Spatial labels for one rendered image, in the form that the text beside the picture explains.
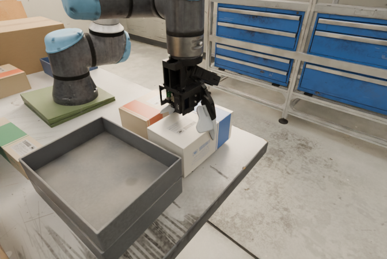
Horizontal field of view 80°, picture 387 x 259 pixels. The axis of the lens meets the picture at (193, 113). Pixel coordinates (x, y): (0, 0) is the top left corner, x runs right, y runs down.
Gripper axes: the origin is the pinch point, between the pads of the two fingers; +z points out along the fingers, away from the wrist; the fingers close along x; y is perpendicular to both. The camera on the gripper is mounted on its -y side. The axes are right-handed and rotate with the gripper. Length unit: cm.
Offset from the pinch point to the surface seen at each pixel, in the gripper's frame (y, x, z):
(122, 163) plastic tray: 18.6, -5.2, 2.2
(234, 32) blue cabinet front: -140, -72, 12
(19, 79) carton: 17, -77, 2
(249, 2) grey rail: -138, -60, -13
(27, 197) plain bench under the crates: 35.5, -17.9, 7.5
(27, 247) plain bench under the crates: 39.6, -5.8, 7.5
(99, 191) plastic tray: 26.1, -2.1, 2.2
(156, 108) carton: -0.6, -14.7, 0.2
